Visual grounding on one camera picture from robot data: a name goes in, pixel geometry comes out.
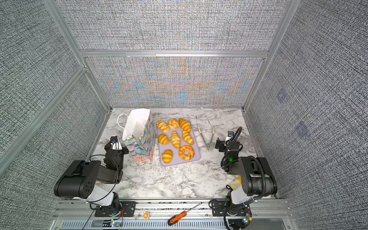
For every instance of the striped croissant right middle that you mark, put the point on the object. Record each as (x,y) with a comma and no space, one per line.
(187,137)

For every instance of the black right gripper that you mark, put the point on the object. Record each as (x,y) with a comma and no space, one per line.
(225,145)

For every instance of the ring donut bread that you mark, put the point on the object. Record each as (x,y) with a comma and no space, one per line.
(186,153)

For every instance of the small striped croissant left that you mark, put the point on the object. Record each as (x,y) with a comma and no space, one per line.
(163,139)

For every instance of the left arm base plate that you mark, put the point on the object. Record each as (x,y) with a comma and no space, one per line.
(121,209)

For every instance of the yellow black work glove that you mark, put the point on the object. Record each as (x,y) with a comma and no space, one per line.
(235,184)

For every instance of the orange handled screwdriver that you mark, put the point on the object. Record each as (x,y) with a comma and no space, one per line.
(174,219)

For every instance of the twisted braid bread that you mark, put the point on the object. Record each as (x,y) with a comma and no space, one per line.
(164,128)

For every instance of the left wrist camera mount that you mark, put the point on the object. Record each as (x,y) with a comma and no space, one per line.
(115,144)

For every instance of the small orange tag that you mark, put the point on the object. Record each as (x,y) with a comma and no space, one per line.
(146,215)

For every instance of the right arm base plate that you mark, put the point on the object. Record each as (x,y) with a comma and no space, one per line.
(220,208)

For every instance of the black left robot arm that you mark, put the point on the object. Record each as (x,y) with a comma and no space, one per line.
(79,180)

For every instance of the floral paper gift bag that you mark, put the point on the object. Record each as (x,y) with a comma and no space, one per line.
(139,134)

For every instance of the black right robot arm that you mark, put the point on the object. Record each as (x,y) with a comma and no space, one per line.
(257,179)

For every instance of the striped croissant top right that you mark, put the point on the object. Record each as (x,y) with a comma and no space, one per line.
(185,125)

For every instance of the striped croissant bottom left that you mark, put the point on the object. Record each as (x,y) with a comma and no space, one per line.
(167,156)

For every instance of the long scored bread loaf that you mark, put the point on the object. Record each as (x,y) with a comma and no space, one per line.
(176,140)

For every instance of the lilac plastic tray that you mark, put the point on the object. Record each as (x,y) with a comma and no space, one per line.
(176,159)

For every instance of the round scored bun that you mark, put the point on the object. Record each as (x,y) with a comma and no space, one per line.
(173,124)

